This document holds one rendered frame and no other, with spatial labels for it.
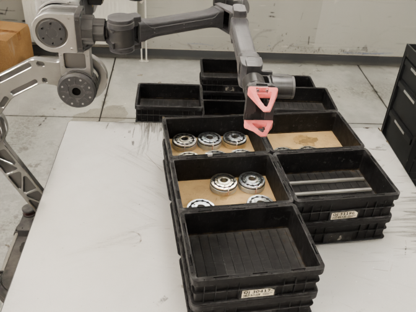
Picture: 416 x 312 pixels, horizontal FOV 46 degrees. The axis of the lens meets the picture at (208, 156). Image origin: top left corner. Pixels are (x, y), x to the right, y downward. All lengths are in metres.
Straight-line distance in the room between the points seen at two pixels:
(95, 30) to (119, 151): 0.89
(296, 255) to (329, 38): 3.59
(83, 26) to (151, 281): 0.85
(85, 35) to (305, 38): 3.64
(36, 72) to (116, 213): 0.63
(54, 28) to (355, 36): 3.91
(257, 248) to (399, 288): 0.52
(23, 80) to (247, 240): 1.06
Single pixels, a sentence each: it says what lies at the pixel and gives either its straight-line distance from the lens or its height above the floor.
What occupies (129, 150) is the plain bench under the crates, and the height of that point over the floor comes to 0.70.
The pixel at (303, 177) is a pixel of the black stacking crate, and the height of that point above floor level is 0.83.
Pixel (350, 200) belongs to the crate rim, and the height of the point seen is 0.92.
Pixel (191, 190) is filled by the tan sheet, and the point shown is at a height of 0.83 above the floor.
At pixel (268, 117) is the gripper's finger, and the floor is 1.43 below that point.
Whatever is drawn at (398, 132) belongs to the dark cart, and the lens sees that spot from 3.40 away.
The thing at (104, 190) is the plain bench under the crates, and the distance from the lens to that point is 2.09.
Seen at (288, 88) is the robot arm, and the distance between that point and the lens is 1.24.
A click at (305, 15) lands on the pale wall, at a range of 4.90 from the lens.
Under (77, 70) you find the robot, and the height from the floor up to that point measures 1.20.
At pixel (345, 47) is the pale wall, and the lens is 5.13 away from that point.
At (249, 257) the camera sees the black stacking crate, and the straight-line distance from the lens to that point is 1.64.
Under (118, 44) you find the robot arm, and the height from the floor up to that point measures 1.43.
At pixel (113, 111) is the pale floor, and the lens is 4.02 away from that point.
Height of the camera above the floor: 2.01
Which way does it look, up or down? 35 degrees down
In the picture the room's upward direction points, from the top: 4 degrees clockwise
